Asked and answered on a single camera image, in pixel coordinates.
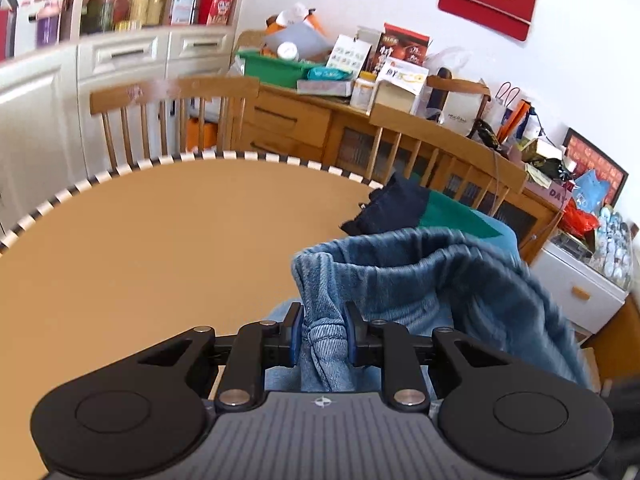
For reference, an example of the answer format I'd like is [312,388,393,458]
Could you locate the blue denim jeans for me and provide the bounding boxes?
[266,228,590,392]

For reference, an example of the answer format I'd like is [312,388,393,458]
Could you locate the green navy folded sweater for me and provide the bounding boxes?
[341,174,520,258]

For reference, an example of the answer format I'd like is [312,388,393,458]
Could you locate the right wooden chair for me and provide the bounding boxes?
[366,105,527,217]

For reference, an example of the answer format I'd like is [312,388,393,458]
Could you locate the wooden sideboard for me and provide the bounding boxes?
[230,84,562,262]

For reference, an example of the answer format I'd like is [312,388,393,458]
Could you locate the white drawer unit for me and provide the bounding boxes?
[530,243,628,336]

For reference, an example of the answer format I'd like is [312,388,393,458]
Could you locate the white carton box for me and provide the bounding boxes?
[372,58,430,114]

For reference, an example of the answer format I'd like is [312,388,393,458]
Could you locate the green plastic bin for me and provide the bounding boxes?
[238,51,318,89]

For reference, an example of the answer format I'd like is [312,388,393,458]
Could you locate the red snack box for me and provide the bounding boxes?
[198,0,233,26]

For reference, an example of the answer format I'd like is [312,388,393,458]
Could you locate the white cabinet with shelves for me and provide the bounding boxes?
[1,0,242,228]

